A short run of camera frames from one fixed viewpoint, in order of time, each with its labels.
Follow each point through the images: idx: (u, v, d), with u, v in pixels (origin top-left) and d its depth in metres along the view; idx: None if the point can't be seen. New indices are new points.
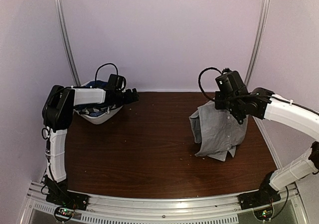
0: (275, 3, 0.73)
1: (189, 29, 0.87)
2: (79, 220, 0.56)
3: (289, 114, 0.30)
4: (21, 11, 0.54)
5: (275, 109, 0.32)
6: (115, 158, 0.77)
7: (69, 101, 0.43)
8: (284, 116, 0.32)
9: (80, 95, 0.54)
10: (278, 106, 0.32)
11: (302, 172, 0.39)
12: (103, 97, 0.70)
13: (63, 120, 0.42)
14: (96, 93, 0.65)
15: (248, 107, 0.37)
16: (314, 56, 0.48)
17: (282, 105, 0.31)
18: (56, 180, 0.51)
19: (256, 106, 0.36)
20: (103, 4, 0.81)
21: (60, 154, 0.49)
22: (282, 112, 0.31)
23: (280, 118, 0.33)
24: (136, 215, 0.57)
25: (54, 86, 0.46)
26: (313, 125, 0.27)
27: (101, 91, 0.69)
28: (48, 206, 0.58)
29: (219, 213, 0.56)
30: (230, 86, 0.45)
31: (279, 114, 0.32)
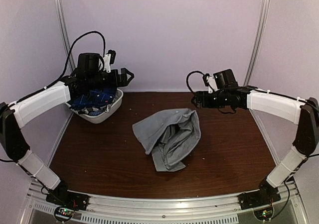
0: (275, 3, 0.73)
1: (190, 28, 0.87)
2: (79, 220, 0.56)
3: (268, 102, 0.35)
4: (21, 11, 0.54)
5: (254, 98, 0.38)
6: (115, 158, 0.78)
7: (12, 126, 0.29)
8: (263, 104, 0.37)
9: (27, 111, 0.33)
10: (256, 96, 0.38)
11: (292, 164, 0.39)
12: (66, 93, 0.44)
13: (15, 148, 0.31)
14: (57, 95, 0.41)
15: (233, 99, 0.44)
16: (314, 56, 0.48)
17: (259, 95, 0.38)
18: (51, 188, 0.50)
19: (239, 99, 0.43)
20: (103, 5, 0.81)
21: (38, 170, 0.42)
22: (260, 100, 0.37)
23: (262, 107, 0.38)
24: (136, 215, 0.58)
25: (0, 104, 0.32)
26: (285, 107, 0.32)
27: (62, 88, 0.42)
28: (48, 206, 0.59)
29: (219, 213, 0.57)
30: (222, 81, 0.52)
31: (260, 102, 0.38)
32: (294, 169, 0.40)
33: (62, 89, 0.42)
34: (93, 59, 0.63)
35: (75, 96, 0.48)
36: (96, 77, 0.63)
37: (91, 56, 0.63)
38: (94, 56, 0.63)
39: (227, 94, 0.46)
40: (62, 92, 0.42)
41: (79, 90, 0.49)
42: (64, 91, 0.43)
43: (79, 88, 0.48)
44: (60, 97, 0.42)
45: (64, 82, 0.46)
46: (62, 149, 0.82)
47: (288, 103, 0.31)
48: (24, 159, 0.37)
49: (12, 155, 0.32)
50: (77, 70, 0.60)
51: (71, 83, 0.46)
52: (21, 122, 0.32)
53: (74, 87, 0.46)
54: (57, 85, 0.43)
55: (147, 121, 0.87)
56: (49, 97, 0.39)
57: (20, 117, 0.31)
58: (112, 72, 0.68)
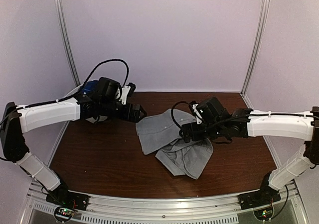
0: (275, 3, 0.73)
1: (189, 28, 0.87)
2: (79, 220, 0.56)
3: (273, 126, 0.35)
4: (21, 11, 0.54)
5: (257, 124, 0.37)
6: (115, 158, 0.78)
7: (15, 130, 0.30)
8: (267, 128, 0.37)
9: (33, 118, 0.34)
10: (257, 122, 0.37)
11: (299, 169, 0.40)
12: (77, 112, 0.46)
13: (13, 152, 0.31)
14: (66, 111, 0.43)
15: (232, 130, 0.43)
16: (314, 56, 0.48)
17: (261, 120, 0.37)
18: (50, 188, 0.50)
19: (238, 129, 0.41)
20: (103, 5, 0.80)
21: (38, 170, 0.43)
22: (264, 125, 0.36)
23: (265, 131, 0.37)
24: (136, 215, 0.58)
25: (9, 105, 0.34)
26: (296, 127, 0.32)
27: (73, 105, 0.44)
28: (48, 206, 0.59)
29: (218, 213, 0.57)
30: (210, 112, 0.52)
31: (263, 127, 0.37)
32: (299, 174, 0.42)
33: (72, 106, 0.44)
34: (111, 86, 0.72)
35: (85, 116, 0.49)
36: (110, 103, 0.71)
37: (111, 83, 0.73)
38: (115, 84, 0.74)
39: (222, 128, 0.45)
40: (73, 109, 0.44)
41: (90, 111, 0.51)
42: (75, 109, 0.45)
43: (89, 109, 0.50)
44: (69, 113, 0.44)
45: (77, 99, 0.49)
46: (62, 149, 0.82)
47: (299, 124, 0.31)
48: (23, 159, 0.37)
49: (8, 156, 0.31)
50: (93, 92, 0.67)
51: (83, 103, 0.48)
52: (24, 127, 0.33)
53: (85, 107, 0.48)
54: (72, 101, 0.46)
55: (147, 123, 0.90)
56: (58, 110, 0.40)
57: (24, 121, 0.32)
58: (127, 104, 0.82)
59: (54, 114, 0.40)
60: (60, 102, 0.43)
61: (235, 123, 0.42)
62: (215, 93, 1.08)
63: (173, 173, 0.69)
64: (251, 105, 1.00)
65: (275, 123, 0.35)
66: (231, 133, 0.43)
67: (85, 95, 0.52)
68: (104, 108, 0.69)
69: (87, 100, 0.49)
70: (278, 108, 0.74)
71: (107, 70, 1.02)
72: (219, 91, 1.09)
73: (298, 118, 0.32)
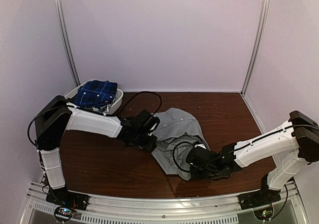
0: (275, 3, 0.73)
1: (189, 29, 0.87)
2: (79, 220, 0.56)
3: (256, 152, 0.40)
4: (20, 12, 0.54)
5: (244, 156, 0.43)
6: (115, 158, 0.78)
7: (61, 123, 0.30)
8: (254, 155, 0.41)
9: (80, 120, 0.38)
10: (243, 154, 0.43)
11: (295, 169, 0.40)
12: (115, 130, 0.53)
13: (47, 140, 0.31)
14: (105, 125, 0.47)
15: (224, 170, 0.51)
16: (314, 56, 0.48)
17: (246, 151, 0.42)
18: (52, 187, 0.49)
19: (229, 168, 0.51)
20: (103, 5, 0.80)
21: (54, 168, 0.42)
22: (249, 155, 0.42)
23: (255, 158, 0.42)
24: (136, 215, 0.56)
25: (60, 97, 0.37)
26: (276, 146, 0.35)
27: (117, 125, 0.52)
28: (48, 206, 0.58)
29: (219, 213, 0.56)
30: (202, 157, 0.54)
31: (250, 156, 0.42)
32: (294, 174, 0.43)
33: (116, 125, 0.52)
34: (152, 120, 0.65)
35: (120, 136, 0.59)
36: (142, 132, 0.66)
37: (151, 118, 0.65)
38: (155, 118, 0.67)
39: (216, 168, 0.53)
40: (113, 127, 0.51)
41: (126, 133, 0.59)
42: (117, 127, 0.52)
43: (126, 133, 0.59)
44: (110, 129, 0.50)
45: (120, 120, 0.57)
46: (63, 149, 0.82)
47: (276, 143, 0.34)
48: (50, 152, 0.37)
49: (40, 142, 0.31)
50: (133, 118, 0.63)
51: (124, 127, 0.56)
52: (70, 123, 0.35)
53: (124, 131, 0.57)
54: (117, 120, 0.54)
55: None
56: (104, 124, 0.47)
57: (72, 120, 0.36)
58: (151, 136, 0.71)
59: (99, 126, 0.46)
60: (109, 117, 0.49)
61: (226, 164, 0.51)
62: (215, 93, 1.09)
63: (166, 172, 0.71)
64: (251, 105, 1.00)
65: (257, 150, 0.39)
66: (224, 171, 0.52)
67: (127, 121, 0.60)
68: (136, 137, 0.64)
69: (128, 125, 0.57)
70: (278, 109, 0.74)
71: (107, 70, 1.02)
72: (219, 91, 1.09)
73: (273, 137, 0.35)
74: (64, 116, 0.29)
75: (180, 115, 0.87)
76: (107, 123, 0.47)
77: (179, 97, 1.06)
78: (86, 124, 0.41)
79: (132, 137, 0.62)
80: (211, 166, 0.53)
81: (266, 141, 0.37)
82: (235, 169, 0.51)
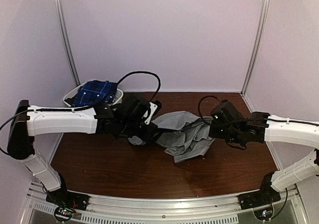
0: (275, 3, 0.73)
1: (189, 28, 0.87)
2: (79, 220, 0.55)
3: (290, 133, 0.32)
4: (21, 12, 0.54)
5: (273, 131, 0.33)
6: (115, 158, 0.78)
7: (22, 133, 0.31)
8: (282, 136, 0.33)
9: (42, 124, 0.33)
10: (276, 128, 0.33)
11: (306, 175, 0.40)
12: (92, 126, 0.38)
13: (18, 149, 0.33)
14: (73, 122, 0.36)
15: (247, 134, 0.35)
16: (314, 56, 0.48)
17: (279, 126, 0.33)
18: (48, 189, 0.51)
19: (254, 133, 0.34)
20: (103, 4, 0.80)
21: (40, 171, 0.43)
22: (282, 132, 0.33)
23: (280, 138, 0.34)
24: (136, 215, 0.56)
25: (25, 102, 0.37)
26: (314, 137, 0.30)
27: (90, 119, 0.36)
28: (48, 206, 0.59)
29: (219, 213, 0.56)
30: (226, 118, 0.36)
31: (280, 134, 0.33)
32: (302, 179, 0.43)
33: (85, 120, 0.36)
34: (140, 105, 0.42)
35: (101, 130, 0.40)
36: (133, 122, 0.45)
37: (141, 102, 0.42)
38: (147, 103, 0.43)
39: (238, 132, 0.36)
40: (87, 123, 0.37)
41: (108, 128, 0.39)
42: (91, 122, 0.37)
43: (108, 127, 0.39)
44: (83, 126, 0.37)
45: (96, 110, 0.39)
46: (63, 149, 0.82)
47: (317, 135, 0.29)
48: (27, 160, 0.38)
49: (11, 152, 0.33)
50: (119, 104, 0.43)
51: (102, 119, 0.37)
52: (31, 130, 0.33)
53: (104, 123, 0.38)
54: (92, 112, 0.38)
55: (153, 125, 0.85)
56: (70, 122, 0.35)
57: (31, 126, 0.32)
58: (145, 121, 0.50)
59: (66, 125, 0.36)
60: (80, 112, 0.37)
61: (250, 127, 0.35)
62: (215, 93, 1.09)
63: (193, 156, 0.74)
64: (250, 105, 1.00)
65: (293, 132, 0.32)
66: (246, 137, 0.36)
67: (109, 109, 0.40)
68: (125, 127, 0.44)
69: (106, 116, 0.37)
70: (278, 108, 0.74)
71: (107, 70, 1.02)
72: (219, 91, 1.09)
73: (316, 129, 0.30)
74: (21, 125, 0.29)
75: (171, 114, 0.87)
76: (73, 120, 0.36)
77: (179, 97, 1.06)
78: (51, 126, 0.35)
79: (118, 131, 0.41)
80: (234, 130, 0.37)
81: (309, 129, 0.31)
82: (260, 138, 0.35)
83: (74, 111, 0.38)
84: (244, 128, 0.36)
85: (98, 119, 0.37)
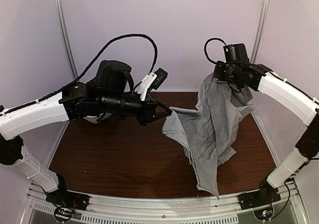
0: (276, 3, 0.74)
1: (189, 28, 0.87)
2: (79, 220, 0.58)
3: (281, 91, 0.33)
4: (21, 12, 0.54)
5: (267, 83, 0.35)
6: (115, 158, 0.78)
7: None
8: (273, 91, 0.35)
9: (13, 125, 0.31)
10: (271, 81, 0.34)
11: (294, 166, 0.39)
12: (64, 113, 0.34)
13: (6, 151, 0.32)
14: (42, 113, 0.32)
15: (245, 76, 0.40)
16: (314, 55, 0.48)
17: (275, 81, 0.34)
18: (46, 189, 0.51)
19: (251, 76, 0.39)
20: (103, 4, 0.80)
21: (34, 174, 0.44)
22: (274, 87, 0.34)
23: (270, 91, 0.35)
24: (137, 215, 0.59)
25: None
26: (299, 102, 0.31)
27: (55, 105, 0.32)
28: (48, 206, 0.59)
29: (219, 213, 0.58)
30: (233, 55, 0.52)
31: (272, 87, 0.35)
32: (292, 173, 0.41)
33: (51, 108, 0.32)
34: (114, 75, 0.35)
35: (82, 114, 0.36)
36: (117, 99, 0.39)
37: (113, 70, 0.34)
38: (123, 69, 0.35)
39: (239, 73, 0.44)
40: (58, 111, 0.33)
41: (81, 109, 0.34)
42: (59, 109, 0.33)
43: (81, 108, 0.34)
44: (53, 114, 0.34)
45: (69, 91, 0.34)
46: (62, 149, 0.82)
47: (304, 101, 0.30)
48: (16, 165, 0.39)
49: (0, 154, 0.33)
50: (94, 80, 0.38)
51: (70, 102, 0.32)
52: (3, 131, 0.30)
53: (78, 105, 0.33)
54: (59, 97, 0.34)
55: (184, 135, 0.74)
56: (37, 114, 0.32)
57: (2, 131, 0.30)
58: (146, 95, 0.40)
59: (37, 118, 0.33)
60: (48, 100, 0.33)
61: (251, 70, 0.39)
62: None
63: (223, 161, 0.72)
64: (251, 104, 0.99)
65: (282, 90, 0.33)
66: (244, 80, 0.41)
67: (79, 88, 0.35)
68: (106, 107, 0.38)
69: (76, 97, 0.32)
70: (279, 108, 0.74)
71: None
72: None
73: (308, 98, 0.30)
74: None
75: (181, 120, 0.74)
76: (40, 111, 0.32)
77: (179, 97, 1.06)
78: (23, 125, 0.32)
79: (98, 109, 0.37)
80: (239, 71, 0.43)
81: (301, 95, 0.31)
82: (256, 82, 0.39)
83: (39, 101, 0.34)
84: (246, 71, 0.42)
85: (65, 103, 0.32)
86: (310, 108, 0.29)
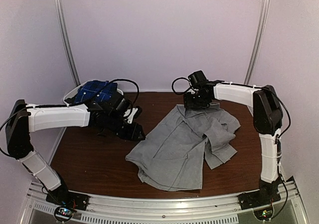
0: (275, 4, 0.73)
1: (189, 28, 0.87)
2: (79, 220, 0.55)
3: (229, 91, 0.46)
4: (21, 12, 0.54)
5: (220, 89, 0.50)
6: (115, 158, 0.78)
7: (23, 128, 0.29)
8: (226, 93, 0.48)
9: (43, 119, 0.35)
10: (221, 87, 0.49)
11: (270, 151, 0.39)
12: (85, 118, 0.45)
13: (19, 148, 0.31)
14: (73, 116, 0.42)
15: (203, 91, 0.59)
16: (314, 56, 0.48)
17: (224, 86, 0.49)
18: (49, 188, 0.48)
19: (207, 90, 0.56)
20: (103, 5, 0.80)
21: (40, 171, 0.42)
22: (224, 90, 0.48)
23: (225, 94, 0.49)
24: (136, 215, 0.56)
25: (18, 101, 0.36)
26: (238, 93, 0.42)
27: (83, 112, 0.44)
28: (49, 206, 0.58)
29: (219, 213, 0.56)
30: (195, 79, 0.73)
31: (221, 91, 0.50)
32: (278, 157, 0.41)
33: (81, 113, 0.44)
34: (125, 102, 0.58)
35: (93, 123, 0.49)
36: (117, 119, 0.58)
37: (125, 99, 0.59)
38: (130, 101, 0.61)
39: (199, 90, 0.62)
40: (82, 116, 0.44)
41: (100, 120, 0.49)
42: (84, 115, 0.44)
43: (99, 118, 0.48)
44: (78, 118, 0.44)
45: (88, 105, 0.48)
46: (63, 149, 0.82)
47: (241, 91, 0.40)
48: (26, 159, 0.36)
49: (11, 152, 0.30)
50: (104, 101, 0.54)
51: (93, 112, 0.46)
52: (32, 126, 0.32)
53: (95, 115, 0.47)
54: (83, 107, 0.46)
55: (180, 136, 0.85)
56: (68, 115, 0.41)
57: (33, 122, 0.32)
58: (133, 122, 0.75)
59: (65, 118, 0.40)
60: (72, 107, 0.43)
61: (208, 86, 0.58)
62: None
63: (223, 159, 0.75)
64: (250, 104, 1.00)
65: (229, 90, 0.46)
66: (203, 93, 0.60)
67: (97, 104, 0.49)
68: (111, 123, 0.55)
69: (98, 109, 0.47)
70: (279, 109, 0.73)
71: (107, 70, 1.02)
72: None
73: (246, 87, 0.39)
74: (25, 118, 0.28)
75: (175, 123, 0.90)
76: (72, 113, 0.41)
77: (178, 97, 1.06)
78: (51, 120, 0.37)
79: (106, 122, 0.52)
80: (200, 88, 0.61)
81: (241, 88, 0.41)
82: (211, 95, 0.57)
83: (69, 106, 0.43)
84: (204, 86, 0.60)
85: (91, 112, 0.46)
86: (249, 93, 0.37)
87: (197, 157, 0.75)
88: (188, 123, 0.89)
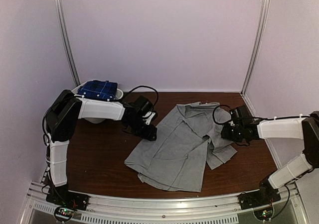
0: (274, 3, 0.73)
1: (189, 28, 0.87)
2: (79, 220, 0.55)
3: (272, 127, 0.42)
4: (20, 12, 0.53)
5: (264, 127, 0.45)
6: (115, 158, 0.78)
7: (74, 112, 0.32)
8: (271, 130, 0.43)
9: (90, 108, 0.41)
10: (264, 124, 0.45)
11: (298, 170, 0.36)
12: (120, 113, 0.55)
13: (62, 131, 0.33)
14: (112, 109, 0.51)
15: (246, 131, 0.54)
16: (314, 56, 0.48)
17: (267, 122, 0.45)
18: (55, 184, 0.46)
19: (251, 131, 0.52)
20: (103, 5, 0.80)
21: (60, 162, 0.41)
22: (267, 127, 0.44)
23: (269, 132, 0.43)
24: (136, 215, 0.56)
25: (65, 90, 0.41)
26: (283, 127, 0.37)
27: (119, 107, 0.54)
28: (48, 206, 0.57)
29: (219, 213, 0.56)
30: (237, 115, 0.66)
31: (266, 129, 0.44)
32: (298, 176, 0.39)
33: (118, 107, 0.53)
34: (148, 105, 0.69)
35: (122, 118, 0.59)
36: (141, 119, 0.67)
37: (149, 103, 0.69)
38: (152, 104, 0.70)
39: (241, 128, 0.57)
40: (118, 110, 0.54)
41: (129, 116, 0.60)
42: (118, 110, 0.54)
43: (129, 115, 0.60)
44: (114, 112, 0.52)
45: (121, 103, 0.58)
46: None
47: (287, 123, 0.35)
48: (59, 146, 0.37)
49: (57, 134, 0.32)
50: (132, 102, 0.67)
51: (126, 109, 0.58)
52: (80, 112, 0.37)
53: (127, 113, 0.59)
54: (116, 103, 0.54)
55: (180, 136, 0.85)
56: (108, 108, 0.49)
57: (83, 108, 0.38)
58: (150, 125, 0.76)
59: (106, 110, 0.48)
60: (110, 102, 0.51)
61: (251, 127, 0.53)
62: (214, 93, 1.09)
63: (224, 160, 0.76)
64: (251, 105, 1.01)
65: (273, 125, 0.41)
66: (245, 133, 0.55)
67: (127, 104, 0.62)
68: (137, 121, 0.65)
69: (129, 107, 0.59)
70: (278, 109, 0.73)
71: (107, 70, 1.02)
72: (218, 91, 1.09)
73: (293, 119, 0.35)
74: (78, 103, 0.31)
75: (175, 122, 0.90)
76: (112, 106, 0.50)
77: (178, 97, 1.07)
78: (95, 110, 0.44)
79: (133, 120, 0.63)
80: (242, 128, 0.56)
81: (288, 120, 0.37)
82: (256, 136, 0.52)
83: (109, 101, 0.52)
84: (246, 126, 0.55)
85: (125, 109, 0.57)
86: (297, 123, 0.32)
87: (200, 159, 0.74)
88: (188, 122, 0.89)
